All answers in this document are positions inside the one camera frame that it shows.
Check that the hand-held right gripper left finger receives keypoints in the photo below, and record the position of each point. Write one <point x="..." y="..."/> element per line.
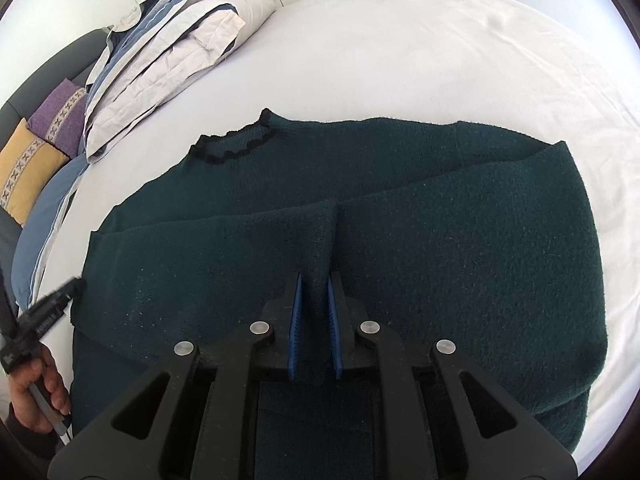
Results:
<point x="296" y="325"/>

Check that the folded grey blue duvet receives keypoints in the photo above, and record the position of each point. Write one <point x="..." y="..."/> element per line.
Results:
<point x="165" y="50"/>

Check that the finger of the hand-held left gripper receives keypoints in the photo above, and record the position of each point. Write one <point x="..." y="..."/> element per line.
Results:
<point x="55" y="301"/>

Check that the bed with white sheet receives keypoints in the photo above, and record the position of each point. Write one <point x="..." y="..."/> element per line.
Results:
<point x="400" y="60"/>

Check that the person's left hand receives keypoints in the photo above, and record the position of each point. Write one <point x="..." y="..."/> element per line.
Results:
<point x="30" y="395"/>

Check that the dark green knit sweater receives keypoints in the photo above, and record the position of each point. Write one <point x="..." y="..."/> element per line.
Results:
<point x="450" y="260"/>

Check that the dark grey headboard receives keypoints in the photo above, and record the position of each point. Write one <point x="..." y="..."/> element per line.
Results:
<point x="45" y="70"/>

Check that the blue pillow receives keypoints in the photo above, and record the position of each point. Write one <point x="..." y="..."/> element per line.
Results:
<point x="45" y="220"/>

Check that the person's left forearm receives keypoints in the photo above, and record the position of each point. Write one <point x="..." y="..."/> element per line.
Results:
<point x="22" y="440"/>

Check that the purple patterned cushion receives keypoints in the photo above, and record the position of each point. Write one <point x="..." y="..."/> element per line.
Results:
<point x="57" y="115"/>

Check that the yellow patterned cushion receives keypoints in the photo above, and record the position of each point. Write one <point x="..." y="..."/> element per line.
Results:
<point x="25" y="175"/>

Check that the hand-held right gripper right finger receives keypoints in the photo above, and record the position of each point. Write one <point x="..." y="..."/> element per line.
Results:
<point x="334" y="325"/>

